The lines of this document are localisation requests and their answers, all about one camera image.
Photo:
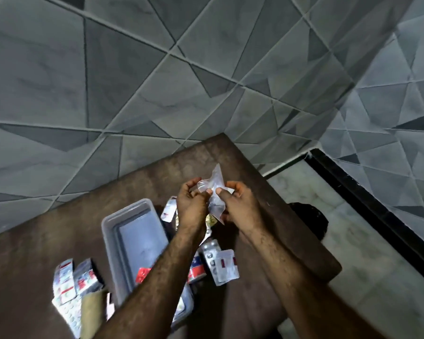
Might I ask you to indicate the person's right hand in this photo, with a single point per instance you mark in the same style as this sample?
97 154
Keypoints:
242 208

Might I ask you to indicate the person's left hand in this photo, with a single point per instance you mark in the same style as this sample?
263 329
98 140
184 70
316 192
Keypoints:
190 208

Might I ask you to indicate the person's left thumb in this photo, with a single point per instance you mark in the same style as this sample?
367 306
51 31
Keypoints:
203 194

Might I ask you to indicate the person's right thumb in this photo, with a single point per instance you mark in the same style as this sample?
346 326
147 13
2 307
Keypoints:
222 194

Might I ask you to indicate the clear plastic bag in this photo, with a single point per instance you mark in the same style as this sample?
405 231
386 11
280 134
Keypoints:
214 183

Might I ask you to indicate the person's left forearm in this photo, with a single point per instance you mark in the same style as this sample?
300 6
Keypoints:
152 285

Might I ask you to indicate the person's right forearm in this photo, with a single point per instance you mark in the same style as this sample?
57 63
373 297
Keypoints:
304 285

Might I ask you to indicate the yellow blister pack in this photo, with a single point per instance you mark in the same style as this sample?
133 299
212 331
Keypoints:
209 225

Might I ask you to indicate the white red blister pack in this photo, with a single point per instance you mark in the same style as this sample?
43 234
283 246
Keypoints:
169 210

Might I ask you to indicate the silver blister pack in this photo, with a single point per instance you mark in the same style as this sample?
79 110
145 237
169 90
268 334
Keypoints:
212 248

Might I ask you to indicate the red blue medicine pack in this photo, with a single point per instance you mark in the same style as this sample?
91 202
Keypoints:
197 271

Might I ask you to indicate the grey plastic tray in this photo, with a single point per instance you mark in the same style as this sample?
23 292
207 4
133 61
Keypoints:
137 240

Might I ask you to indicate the black object on floor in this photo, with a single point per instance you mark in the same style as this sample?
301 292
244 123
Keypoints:
309 224

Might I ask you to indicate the red medicine strip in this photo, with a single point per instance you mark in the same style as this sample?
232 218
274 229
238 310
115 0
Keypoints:
143 275

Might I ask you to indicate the small white blister strip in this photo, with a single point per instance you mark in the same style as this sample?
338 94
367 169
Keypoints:
179 312

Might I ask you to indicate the grey red medicine box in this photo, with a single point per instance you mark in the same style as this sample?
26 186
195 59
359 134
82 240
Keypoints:
86 277

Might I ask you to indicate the white red medicine box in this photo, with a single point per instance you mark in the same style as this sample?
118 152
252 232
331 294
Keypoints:
63 278

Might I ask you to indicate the brown paper bag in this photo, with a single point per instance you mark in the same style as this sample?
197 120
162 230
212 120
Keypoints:
92 314

